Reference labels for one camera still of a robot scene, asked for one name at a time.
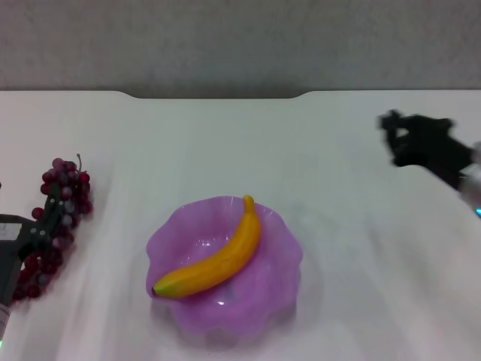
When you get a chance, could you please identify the dark red grape bunch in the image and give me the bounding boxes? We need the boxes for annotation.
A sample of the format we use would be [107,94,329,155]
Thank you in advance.
[10,153,93,302]

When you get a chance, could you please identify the yellow banana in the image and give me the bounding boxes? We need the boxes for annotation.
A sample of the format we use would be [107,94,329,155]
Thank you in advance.
[150,193,262,300]

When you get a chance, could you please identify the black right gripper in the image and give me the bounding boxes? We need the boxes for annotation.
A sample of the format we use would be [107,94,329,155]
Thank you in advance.
[377,108,475,189]

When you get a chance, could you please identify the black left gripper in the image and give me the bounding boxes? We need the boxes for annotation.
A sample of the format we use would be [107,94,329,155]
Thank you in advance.
[0,181,63,306]

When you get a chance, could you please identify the purple wavy plastic bowl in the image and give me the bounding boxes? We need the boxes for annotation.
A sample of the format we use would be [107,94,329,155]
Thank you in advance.
[145,195,304,336]

